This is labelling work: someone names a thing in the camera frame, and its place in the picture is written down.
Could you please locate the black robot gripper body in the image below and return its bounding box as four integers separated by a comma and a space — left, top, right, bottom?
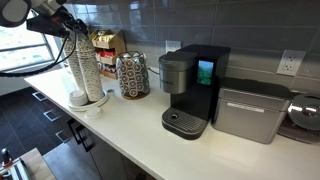
26, 8, 88, 38

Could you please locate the white lid stack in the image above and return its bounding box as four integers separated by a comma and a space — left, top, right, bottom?
69, 90, 88, 106
85, 107, 103, 119

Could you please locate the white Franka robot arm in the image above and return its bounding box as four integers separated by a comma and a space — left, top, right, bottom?
0, 0, 88, 37

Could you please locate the left patterned paper cup stack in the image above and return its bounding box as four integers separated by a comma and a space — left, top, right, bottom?
64, 38, 85, 90

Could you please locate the patterned paper cup stack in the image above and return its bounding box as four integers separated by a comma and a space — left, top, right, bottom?
64, 38, 85, 90
76, 32, 104, 102

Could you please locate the right patterned paper cup stack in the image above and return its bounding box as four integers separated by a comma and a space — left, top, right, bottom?
76, 32, 104, 102

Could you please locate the white lid stack on tray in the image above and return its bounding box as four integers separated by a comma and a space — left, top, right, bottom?
69, 90, 88, 106

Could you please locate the black Keurig coffee maker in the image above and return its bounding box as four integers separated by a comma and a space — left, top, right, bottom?
158, 44, 231, 140

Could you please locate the wooden condiment organizer rack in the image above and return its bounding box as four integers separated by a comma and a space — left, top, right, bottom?
90, 29, 126, 79

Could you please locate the silver countertop appliance box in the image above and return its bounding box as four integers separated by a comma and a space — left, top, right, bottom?
212, 77, 293, 144

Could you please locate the round silver lidded appliance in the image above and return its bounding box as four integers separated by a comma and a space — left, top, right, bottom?
278, 93, 320, 144

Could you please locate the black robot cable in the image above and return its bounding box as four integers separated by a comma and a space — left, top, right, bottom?
0, 28, 78, 78

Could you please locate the black cabinet door handle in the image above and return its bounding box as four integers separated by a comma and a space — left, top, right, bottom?
67, 119, 94, 152

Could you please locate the white wall outlet left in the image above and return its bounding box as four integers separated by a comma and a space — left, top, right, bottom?
165, 40, 182, 52

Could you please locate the white wall outlet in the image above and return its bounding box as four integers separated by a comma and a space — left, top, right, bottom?
276, 50, 306, 76
165, 40, 182, 52

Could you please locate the white wall outlet right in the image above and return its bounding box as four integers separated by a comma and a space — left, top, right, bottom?
276, 50, 306, 76

